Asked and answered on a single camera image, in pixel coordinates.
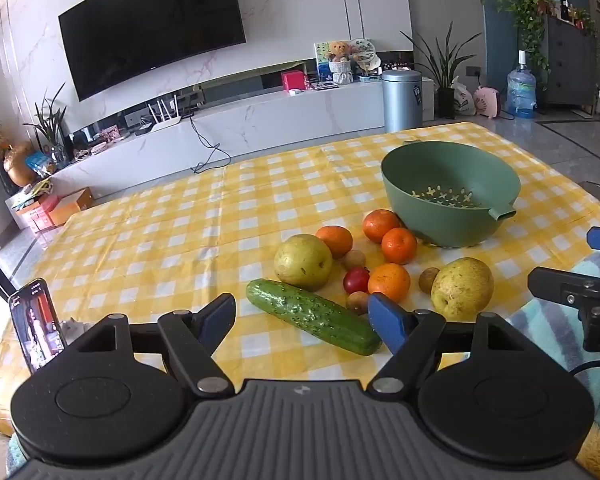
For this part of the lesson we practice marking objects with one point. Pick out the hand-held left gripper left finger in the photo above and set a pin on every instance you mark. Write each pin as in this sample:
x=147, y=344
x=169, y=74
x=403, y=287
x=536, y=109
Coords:
x=217, y=317

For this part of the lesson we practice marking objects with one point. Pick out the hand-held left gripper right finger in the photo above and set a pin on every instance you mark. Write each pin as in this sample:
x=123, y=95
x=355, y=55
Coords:
x=385, y=317

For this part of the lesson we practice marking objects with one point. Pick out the brown kiwi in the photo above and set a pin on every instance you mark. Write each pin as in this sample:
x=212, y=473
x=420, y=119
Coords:
x=428, y=280
x=356, y=302
x=355, y=259

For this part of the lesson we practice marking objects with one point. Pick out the orange mandarin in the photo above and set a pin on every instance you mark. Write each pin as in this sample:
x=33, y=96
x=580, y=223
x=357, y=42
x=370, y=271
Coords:
x=389, y=282
x=400, y=246
x=380, y=225
x=336, y=241

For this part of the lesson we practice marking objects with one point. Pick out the red cherry tomato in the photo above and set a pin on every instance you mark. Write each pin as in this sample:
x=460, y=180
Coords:
x=356, y=281

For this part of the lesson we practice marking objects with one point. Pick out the green cucumber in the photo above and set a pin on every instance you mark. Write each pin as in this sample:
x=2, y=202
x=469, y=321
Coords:
x=310, y=315

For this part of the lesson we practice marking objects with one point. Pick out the yellow-green pear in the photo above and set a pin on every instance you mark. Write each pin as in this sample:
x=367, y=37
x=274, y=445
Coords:
x=302, y=262
x=461, y=289

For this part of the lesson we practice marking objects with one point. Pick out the green colander bowl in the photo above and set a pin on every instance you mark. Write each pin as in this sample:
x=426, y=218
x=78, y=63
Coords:
x=430, y=215

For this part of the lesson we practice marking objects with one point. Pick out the teal striped blanket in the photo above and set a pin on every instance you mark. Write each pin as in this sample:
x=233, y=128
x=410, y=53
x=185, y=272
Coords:
x=550, y=325

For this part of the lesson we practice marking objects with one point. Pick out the yellow checkered tablecloth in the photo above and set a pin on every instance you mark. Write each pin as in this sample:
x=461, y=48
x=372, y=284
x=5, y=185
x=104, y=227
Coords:
x=205, y=220

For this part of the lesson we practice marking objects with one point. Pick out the blue water jug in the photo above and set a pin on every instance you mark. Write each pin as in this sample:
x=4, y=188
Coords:
x=521, y=91

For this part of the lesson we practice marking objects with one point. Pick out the pink pig heater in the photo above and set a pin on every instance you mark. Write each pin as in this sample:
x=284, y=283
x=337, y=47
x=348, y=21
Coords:
x=487, y=102

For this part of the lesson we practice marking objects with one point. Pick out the grey dresser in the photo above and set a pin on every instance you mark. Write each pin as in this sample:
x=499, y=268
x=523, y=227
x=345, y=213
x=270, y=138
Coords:
x=572, y=60

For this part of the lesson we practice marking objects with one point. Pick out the black smartphone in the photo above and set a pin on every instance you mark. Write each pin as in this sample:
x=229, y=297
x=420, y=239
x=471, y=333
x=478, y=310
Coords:
x=36, y=325

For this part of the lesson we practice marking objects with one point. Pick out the orange cardboard box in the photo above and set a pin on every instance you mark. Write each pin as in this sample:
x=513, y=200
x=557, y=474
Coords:
x=70, y=207

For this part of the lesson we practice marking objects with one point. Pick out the white plastic bag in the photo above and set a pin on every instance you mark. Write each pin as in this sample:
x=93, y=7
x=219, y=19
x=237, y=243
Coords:
x=462, y=97

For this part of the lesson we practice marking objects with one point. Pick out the white router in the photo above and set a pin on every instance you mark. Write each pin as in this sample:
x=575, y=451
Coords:
x=165, y=122

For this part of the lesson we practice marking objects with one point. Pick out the red cardboard box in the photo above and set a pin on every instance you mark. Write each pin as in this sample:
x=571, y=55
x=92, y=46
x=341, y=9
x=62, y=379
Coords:
x=37, y=215

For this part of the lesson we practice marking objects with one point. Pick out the tall-leaf plant in black pot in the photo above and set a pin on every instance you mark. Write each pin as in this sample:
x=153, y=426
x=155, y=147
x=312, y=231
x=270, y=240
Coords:
x=446, y=102

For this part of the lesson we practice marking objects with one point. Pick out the white marble television cabinet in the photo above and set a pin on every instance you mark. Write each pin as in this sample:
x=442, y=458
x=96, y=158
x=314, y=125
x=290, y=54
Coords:
x=280, y=115

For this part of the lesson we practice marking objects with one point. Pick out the silver trash can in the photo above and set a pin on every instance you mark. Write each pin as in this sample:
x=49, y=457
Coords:
x=401, y=102

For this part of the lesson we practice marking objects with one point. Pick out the trailing pothos plant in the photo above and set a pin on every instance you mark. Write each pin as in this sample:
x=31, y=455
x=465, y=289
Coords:
x=527, y=20

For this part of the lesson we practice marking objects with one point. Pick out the gold round vase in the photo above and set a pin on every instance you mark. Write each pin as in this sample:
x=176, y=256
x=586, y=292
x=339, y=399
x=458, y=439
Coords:
x=20, y=167

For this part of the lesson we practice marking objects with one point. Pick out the white woven basket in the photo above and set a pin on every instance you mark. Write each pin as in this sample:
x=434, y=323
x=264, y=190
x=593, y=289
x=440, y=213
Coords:
x=341, y=72

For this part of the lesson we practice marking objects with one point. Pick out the leafy plant in glass vase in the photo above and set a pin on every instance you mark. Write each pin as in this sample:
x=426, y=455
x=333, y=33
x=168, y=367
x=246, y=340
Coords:
x=50, y=125

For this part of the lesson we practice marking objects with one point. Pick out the blue picture board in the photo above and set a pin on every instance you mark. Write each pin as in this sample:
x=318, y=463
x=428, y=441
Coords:
x=321, y=62

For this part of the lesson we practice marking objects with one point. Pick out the round decorated fan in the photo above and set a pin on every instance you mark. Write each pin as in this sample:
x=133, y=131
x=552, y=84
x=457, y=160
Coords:
x=364, y=54

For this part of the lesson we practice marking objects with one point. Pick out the brown teddy bear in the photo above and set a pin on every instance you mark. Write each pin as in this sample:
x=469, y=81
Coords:
x=338, y=51

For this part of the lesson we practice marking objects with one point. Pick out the black flat television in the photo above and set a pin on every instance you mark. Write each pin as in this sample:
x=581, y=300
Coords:
x=150, y=25

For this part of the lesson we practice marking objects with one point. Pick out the wall socket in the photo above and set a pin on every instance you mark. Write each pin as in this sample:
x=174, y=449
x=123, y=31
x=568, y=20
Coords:
x=475, y=71

